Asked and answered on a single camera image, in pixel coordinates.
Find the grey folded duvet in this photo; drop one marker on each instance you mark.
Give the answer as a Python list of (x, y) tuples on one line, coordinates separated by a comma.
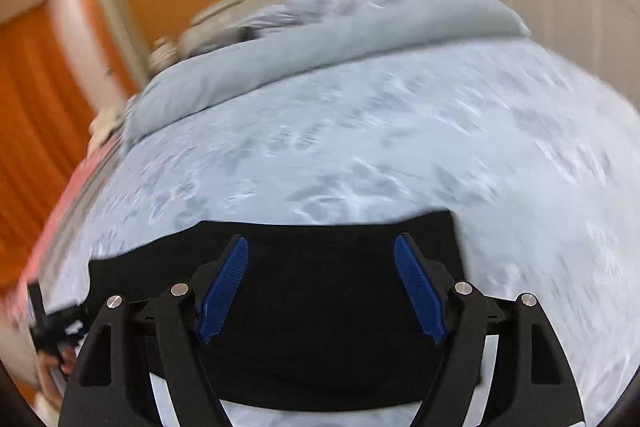
[(212, 78)]

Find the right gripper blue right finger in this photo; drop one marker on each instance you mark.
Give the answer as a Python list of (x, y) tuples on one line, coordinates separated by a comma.
[(426, 282)]

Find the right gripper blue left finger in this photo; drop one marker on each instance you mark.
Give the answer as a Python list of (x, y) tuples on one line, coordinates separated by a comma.
[(215, 284)]

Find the person's left hand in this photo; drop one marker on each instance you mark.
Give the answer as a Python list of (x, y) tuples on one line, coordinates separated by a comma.
[(46, 364)]

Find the light blue butterfly bedspread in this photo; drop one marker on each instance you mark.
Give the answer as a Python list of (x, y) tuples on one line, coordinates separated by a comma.
[(538, 159)]

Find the black pants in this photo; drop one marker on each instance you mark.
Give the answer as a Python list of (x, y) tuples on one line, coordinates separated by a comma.
[(321, 321)]

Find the orange curtain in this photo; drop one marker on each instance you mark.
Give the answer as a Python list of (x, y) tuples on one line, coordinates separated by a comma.
[(44, 134)]

